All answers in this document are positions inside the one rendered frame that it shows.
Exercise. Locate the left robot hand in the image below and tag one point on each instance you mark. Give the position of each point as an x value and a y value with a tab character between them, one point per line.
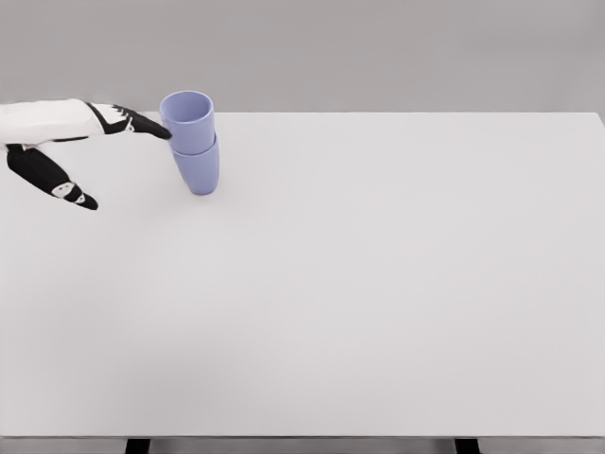
52	120

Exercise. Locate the lavender blue cup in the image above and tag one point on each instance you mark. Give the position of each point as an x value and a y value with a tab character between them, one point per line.
186	127
198	172

